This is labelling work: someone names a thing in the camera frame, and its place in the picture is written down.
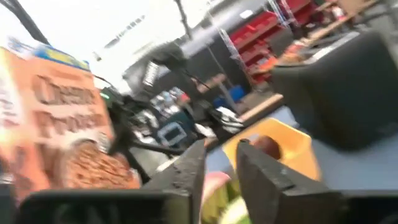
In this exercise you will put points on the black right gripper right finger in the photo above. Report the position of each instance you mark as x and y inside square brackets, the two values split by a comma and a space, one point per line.
[273, 193]

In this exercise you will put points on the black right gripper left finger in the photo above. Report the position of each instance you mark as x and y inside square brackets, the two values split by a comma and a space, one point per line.
[189, 168]

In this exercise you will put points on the red apple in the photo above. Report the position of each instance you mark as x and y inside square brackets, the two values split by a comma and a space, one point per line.
[269, 146]

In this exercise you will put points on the orange cereal box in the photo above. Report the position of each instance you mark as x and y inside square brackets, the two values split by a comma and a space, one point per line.
[59, 118]

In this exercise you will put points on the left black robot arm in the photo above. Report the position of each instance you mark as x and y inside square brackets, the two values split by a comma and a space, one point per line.
[168, 56]

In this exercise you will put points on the pink plate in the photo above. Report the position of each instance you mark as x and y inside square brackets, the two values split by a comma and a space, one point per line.
[216, 183]

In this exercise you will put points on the green cup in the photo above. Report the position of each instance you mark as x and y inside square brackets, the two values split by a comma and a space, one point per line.
[224, 202]

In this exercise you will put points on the yellow plastic container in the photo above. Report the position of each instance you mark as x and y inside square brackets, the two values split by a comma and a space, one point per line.
[295, 146]

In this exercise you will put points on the blue bin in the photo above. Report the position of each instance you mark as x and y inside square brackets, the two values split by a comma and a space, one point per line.
[234, 93]

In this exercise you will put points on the black two-slot toaster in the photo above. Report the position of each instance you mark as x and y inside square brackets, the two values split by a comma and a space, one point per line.
[345, 93]

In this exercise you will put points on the red storage bin shelf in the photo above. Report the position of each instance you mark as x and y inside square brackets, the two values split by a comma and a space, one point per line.
[258, 34]

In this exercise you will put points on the wooden workbench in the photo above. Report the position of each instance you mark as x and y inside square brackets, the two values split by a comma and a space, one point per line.
[335, 23]

